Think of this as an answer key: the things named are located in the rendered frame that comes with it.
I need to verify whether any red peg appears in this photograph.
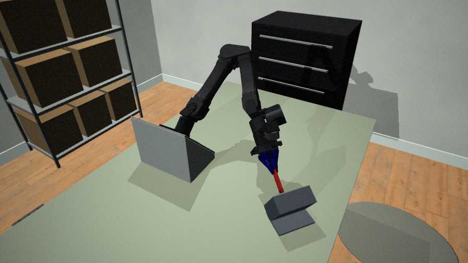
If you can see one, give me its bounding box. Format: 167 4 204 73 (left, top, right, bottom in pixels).
273 169 284 193

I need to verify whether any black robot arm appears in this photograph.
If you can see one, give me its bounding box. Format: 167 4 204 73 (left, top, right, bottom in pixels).
159 44 287 146

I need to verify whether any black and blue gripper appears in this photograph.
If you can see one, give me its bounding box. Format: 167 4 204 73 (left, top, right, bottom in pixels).
250 141 282 174

